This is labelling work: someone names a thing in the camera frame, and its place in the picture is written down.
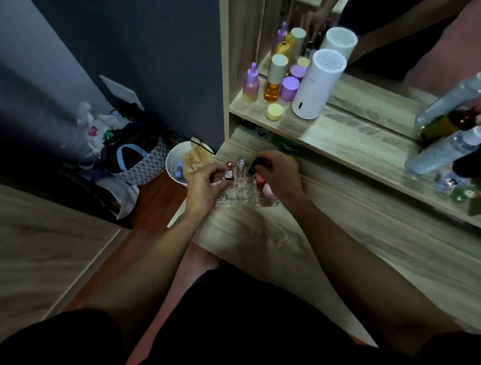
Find small yellow round jar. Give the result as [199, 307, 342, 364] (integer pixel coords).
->
[266, 103, 285, 122]

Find small clear trinket packet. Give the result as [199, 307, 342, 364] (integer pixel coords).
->
[434, 173, 470, 193]

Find purple round jar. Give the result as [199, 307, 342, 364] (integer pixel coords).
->
[280, 76, 300, 102]

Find purple gradient dropper bottle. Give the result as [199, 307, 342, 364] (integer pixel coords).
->
[242, 62, 261, 104]

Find white waste bin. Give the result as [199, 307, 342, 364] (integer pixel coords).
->
[165, 141, 215, 187]

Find white flat board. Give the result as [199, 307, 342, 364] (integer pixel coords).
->
[99, 75, 145, 112]

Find clear spray bottle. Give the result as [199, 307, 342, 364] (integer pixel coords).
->
[404, 126, 481, 176]
[414, 72, 481, 128]

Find dark olive glass bottle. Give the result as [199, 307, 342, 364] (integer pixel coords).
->
[420, 107, 481, 145]

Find patterned tote bag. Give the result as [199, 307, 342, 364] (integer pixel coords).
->
[101, 126, 168, 187]

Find person's bare leg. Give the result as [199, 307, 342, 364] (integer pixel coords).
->
[126, 242, 222, 365]

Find person's black shorts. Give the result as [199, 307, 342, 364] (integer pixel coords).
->
[0, 260, 481, 365]

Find wooden vanity shelf unit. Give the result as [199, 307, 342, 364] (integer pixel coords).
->
[219, 0, 481, 231]

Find amber bottle with beige cap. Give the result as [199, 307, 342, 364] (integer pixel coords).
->
[263, 54, 289, 102]

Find green round container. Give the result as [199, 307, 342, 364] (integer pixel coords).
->
[271, 134, 305, 156]

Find person's right hand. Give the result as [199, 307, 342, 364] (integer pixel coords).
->
[252, 150, 306, 207]

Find white cylindrical humidifier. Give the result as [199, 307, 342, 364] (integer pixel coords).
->
[291, 48, 347, 120]

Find person's right forearm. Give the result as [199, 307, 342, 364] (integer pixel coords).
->
[284, 192, 466, 357]

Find wall mirror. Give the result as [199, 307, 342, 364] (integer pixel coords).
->
[258, 0, 481, 141]

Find light wooden furniture panel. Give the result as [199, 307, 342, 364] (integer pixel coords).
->
[0, 184, 132, 343]

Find person's left forearm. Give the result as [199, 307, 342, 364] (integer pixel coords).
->
[81, 209, 222, 341]

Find person's left hand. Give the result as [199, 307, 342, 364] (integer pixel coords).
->
[186, 162, 234, 219]

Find black lipstick tube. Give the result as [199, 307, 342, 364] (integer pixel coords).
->
[248, 158, 270, 176]

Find crumpled beige tissue paper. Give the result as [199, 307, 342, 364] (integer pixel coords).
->
[182, 145, 215, 180]

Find small green trinket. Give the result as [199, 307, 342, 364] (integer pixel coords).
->
[450, 186, 481, 205]

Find white plastic bag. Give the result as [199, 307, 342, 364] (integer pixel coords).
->
[75, 102, 130, 158]

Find clear acrylic cosmetics organizer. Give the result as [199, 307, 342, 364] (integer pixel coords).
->
[216, 171, 282, 208]

